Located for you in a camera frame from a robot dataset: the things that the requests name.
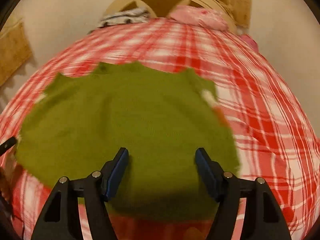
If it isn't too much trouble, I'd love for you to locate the red white plaid bedsheet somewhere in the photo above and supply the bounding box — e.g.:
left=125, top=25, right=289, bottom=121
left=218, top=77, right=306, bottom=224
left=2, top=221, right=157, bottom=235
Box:
left=1, top=18, right=319, bottom=239

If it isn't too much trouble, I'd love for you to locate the beige side window curtain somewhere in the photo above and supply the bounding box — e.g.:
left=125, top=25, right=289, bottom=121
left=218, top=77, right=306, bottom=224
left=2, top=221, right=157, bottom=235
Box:
left=0, top=21, right=33, bottom=86

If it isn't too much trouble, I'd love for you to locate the green striped knit sweater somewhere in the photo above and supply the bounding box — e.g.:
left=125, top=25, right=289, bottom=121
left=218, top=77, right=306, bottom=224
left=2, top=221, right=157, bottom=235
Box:
left=15, top=62, right=239, bottom=220

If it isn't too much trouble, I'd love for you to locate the pink cloth beside bed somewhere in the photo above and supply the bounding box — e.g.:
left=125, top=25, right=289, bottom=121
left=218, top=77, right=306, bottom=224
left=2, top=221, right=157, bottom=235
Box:
left=239, top=34, right=259, bottom=53

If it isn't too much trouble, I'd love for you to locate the pink floral pillow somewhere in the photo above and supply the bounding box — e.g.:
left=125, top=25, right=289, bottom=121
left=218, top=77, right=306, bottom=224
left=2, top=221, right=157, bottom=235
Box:
left=169, top=5, right=229, bottom=31

